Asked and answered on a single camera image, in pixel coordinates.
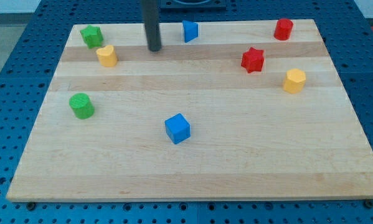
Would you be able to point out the yellow heart block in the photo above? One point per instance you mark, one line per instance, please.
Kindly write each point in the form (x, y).
(107, 56)

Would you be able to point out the blue cube block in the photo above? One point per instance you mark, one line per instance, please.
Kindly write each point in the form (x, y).
(177, 128)

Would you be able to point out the light wooden board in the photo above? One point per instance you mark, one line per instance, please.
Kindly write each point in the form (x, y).
(250, 139)

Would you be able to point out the blue triangle block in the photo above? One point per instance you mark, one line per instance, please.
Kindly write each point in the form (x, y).
(191, 30)

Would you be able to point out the red star block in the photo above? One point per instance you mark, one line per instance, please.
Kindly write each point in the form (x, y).
(253, 60)

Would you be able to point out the green cylinder block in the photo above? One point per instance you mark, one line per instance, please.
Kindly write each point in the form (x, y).
(81, 106)

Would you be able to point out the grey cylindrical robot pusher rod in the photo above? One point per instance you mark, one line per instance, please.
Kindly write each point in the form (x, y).
(150, 15)

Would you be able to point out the yellow hexagon block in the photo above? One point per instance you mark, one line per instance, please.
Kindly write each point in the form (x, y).
(294, 81)

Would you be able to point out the green star block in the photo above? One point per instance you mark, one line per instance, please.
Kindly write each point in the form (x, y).
(92, 36)

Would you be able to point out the red cylinder block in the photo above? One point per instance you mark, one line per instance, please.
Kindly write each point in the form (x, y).
(283, 29)

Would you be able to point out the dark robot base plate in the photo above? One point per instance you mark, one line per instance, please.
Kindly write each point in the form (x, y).
(192, 4)

